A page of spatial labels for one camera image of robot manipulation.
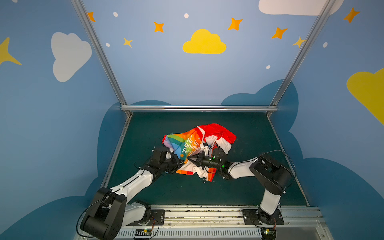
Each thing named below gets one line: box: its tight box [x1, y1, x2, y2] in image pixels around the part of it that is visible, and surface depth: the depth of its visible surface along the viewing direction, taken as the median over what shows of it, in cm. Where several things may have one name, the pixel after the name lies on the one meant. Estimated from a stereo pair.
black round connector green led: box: [260, 228, 277, 240], surface depth 73 cm
